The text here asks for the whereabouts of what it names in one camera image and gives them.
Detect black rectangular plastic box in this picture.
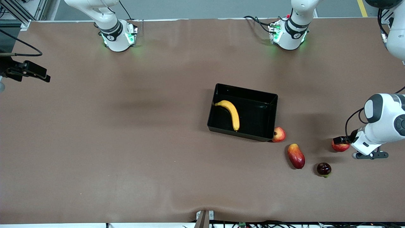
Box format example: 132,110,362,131
207,83,278,142

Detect yellow banana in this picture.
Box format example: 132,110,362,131
215,100,240,132

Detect dark red mangosteen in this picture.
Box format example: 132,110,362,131
317,162,332,178

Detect red yellow mango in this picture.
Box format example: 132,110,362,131
287,143,306,169

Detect red yellow apple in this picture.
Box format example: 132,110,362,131
272,127,286,143

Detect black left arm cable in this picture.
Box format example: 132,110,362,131
345,8,405,140

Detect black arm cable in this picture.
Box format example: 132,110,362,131
0,29,42,57
345,8,405,140

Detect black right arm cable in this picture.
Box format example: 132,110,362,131
0,29,42,57

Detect aluminium frame with black struts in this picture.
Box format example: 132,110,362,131
0,0,48,31

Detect black thin base cable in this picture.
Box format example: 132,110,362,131
119,0,144,35

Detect aluminium frame corner post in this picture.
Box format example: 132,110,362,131
379,8,393,25

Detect black cables at arm base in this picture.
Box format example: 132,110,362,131
244,15,280,34

